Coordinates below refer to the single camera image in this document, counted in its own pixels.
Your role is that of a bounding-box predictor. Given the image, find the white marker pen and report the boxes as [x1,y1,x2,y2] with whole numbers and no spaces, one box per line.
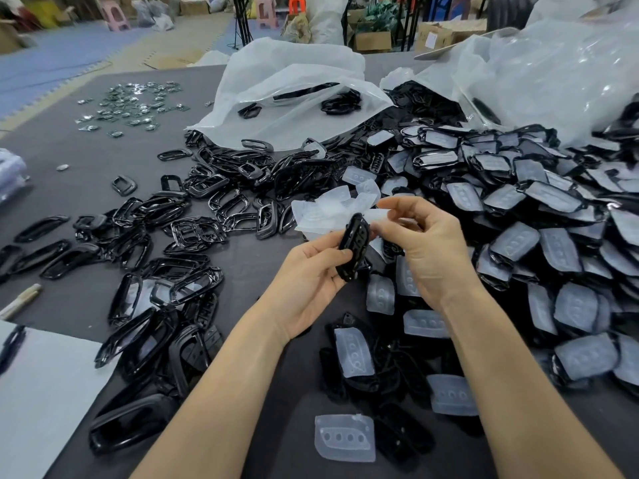
[0,283,43,322]

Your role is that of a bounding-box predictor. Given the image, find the white paper sheet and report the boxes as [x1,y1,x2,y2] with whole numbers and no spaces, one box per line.
[0,320,119,479]

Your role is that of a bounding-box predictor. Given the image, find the closed cardboard box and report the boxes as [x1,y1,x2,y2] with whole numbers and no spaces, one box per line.
[415,19,487,54]

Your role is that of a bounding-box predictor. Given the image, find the heap of loose translucent pads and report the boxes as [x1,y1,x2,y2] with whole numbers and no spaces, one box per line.
[291,167,392,245]

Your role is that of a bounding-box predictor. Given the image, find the person's left forearm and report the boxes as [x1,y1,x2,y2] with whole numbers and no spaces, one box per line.
[129,305,296,479]

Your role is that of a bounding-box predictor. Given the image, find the scatter of small silver parts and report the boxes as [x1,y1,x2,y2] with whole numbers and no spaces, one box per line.
[56,81,191,172]

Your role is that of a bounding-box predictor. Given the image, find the beige crumpled bag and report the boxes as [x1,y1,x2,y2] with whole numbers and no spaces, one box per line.
[281,14,313,45]

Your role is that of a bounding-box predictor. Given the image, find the pink plastic stool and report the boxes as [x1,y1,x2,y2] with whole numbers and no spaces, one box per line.
[102,0,131,33]
[256,0,279,29]

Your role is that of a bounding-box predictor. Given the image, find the large clear plastic bag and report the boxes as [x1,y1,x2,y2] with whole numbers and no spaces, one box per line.
[379,0,639,147]

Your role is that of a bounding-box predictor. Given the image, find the crumpled clear plastic bags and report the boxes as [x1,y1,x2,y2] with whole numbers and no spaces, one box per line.
[132,0,175,32]

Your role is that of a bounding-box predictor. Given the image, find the person's left hand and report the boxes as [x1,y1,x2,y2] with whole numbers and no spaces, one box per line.
[257,231,361,346]

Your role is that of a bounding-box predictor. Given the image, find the person's right forearm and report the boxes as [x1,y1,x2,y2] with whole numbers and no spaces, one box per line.
[439,281,626,479]

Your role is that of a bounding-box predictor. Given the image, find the black folding table legs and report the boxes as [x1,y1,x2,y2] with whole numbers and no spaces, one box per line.
[231,0,256,48]

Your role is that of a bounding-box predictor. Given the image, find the translucent silicone button pad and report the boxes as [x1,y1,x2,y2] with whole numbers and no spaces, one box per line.
[363,208,401,226]

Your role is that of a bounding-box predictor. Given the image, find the flat cardboard sheet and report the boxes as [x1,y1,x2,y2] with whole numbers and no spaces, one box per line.
[144,47,206,71]

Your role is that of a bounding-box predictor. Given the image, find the heap of padded black shells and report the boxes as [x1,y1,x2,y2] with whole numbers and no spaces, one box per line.
[319,82,639,468]

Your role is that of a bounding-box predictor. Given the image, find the black key fob shell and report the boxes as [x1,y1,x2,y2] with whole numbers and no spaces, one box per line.
[335,212,372,283]

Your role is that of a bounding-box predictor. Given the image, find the tall white sack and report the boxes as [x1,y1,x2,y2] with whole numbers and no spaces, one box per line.
[306,0,351,45]

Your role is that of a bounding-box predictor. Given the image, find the black pen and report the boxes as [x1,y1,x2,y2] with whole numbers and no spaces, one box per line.
[0,324,27,378]

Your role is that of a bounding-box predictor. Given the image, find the white plastic bag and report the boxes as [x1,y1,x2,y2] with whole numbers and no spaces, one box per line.
[186,37,395,152]

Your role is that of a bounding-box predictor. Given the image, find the small clear plastic bag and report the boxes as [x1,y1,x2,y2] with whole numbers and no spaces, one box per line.
[0,148,31,206]

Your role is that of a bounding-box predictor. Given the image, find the person's right hand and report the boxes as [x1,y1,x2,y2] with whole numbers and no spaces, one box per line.
[370,195,481,313]

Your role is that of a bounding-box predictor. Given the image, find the pile of black plastic frames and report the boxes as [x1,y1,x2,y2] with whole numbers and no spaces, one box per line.
[0,128,385,457]

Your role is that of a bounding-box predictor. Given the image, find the open cardboard box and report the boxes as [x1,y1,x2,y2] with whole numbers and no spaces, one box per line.
[347,9,395,54]

